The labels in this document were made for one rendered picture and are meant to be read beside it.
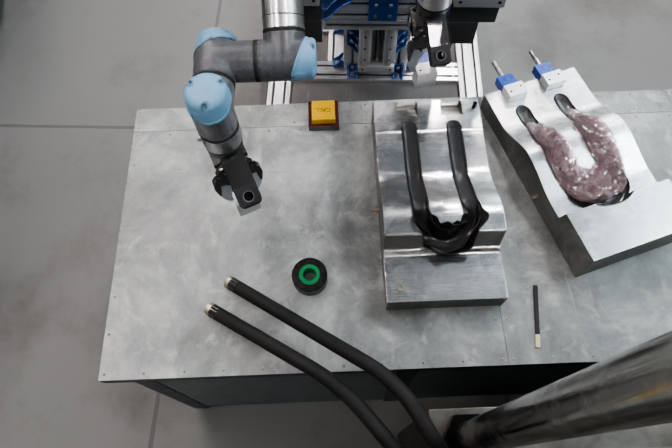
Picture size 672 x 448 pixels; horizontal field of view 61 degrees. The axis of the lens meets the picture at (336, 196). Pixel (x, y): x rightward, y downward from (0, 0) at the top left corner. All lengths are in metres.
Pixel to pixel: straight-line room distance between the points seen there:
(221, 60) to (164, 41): 1.85
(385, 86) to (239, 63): 1.35
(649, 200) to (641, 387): 0.97
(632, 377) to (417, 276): 0.81
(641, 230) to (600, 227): 0.09
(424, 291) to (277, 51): 0.59
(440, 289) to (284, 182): 0.47
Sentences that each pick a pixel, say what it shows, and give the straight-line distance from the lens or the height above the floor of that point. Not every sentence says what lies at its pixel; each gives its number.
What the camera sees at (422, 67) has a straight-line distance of 1.42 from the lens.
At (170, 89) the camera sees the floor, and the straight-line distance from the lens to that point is 2.68.
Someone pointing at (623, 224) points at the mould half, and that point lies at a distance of 1.38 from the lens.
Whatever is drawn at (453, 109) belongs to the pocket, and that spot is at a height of 0.86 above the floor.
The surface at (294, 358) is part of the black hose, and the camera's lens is 1.21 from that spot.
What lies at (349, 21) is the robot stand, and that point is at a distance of 1.83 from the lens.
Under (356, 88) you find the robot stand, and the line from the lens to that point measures 2.30.
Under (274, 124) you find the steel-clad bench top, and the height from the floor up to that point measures 0.80.
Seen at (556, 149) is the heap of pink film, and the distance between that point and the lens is 1.40.
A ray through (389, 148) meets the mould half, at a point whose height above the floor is 0.89.
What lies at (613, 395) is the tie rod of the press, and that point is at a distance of 0.53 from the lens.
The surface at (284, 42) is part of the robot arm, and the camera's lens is 1.02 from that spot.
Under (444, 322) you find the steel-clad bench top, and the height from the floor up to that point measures 0.80.
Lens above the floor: 2.05
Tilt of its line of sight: 64 degrees down
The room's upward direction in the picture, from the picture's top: 2 degrees counter-clockwise
